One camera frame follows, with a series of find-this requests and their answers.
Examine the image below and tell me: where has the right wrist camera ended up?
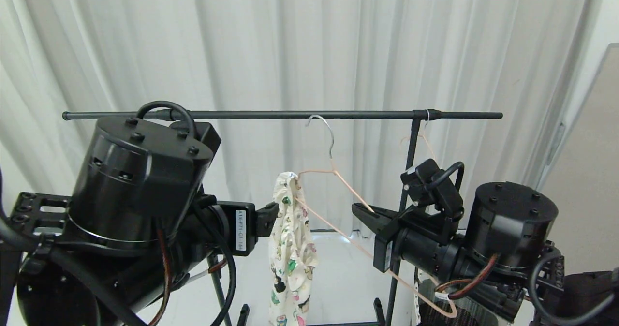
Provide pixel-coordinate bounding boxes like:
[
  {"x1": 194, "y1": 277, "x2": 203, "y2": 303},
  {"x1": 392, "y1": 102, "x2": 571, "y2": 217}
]
[{"x1": 401, "y1": 159, "x2": 465, "y2": 220}]

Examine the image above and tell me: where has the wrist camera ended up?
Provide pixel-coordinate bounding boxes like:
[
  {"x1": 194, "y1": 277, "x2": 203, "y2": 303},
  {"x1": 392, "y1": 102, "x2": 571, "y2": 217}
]
[
  {"x1": 401, "y1": 159, "x2": 465, "y2": 220},
  {"x1": 169, "y1": 120, "x2": 222, "y2": 160}
]

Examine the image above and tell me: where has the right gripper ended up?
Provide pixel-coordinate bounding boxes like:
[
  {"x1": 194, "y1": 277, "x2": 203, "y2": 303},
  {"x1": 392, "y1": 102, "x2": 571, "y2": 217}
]
[{"x1": 373, "y1": 215, "x2": 465, "y2": 281}]

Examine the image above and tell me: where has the pink clothes hanger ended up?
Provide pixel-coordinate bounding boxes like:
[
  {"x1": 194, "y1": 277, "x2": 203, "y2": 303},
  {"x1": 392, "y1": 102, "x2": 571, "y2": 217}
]
[
  {"x1": 400, "y1": 111, "x2": 436, "y2": 162},
  {"x1": 294, "y1": 115, "x2": 459, "y2": 319}
]

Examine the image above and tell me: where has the black clothes rack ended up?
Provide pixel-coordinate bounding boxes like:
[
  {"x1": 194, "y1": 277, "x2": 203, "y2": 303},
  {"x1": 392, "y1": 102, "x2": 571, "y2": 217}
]
[{"x1": 63, "y1": 109, "x2": 503, "y2": 326}]

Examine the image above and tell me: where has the white laundry basket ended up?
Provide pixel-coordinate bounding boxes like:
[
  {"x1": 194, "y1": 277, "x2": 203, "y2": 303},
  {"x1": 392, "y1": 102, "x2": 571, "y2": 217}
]
[{"x1": 411, "y1": 268, "x2": 513, "y2": 326}]

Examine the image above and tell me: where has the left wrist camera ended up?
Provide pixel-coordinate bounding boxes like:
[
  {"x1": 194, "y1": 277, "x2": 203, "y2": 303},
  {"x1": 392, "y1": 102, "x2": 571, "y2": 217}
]
[{"x1": 169, "y1": 120, "x2": 222, "y2": 160}]

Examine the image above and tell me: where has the white curtain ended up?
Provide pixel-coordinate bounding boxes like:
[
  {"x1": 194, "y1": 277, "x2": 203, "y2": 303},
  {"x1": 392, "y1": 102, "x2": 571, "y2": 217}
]
[{"x1": 0, "y1": 0, "x2": 607, "y2": 249}]

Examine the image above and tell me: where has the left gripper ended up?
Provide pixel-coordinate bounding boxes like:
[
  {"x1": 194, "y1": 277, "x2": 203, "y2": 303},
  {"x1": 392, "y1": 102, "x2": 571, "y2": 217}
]
[{"x1": 191, "y1": 198, "x2": 258, "y2": 258}]

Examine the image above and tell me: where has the cream printed garment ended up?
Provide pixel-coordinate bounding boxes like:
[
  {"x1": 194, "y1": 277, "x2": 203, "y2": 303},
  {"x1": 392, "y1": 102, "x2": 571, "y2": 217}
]
[{"x1": 268, "y1": 171, "x2": 320, "y2": 326}]

